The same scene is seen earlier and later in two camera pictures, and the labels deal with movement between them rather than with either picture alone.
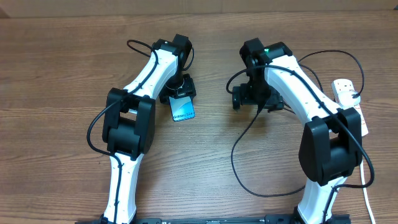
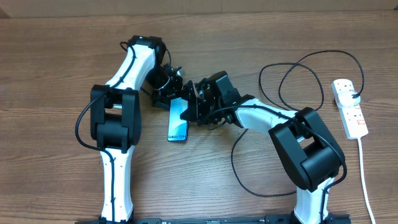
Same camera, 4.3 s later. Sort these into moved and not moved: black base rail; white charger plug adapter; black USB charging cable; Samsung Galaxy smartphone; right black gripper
Moved: right black gripper; Samsung Galaxy smartphone
Not moved: black base rail; black USB charging cable; white charger plug adapter
